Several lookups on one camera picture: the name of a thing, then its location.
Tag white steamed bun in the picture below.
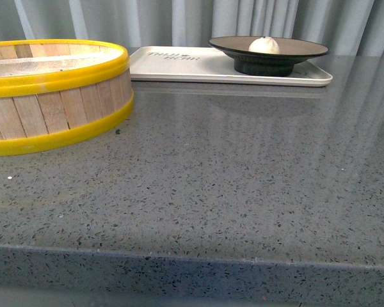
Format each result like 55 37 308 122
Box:
248 36 280 54

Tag black rimmed tan plate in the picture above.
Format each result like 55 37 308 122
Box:
209 36 329 77

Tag white bear print tray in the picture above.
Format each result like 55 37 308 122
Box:
130 46 333 87

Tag yellow rimmed bamboo steamer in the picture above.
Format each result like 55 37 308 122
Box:
0 39 134 156

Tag grey pleated curtain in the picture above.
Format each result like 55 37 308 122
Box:
0 1 384 56

